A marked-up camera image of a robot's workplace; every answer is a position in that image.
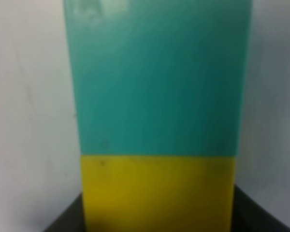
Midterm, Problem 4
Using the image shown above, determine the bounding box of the yellow cube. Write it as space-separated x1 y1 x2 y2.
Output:
81 156 235 232

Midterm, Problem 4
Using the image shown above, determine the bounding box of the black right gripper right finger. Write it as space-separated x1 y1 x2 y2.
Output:
231 185 290 232

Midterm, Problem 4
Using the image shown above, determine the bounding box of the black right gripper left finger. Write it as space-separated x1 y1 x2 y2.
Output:
44 194 86 232

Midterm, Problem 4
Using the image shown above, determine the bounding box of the teal cube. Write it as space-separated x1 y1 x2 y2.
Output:
63 0 252 157

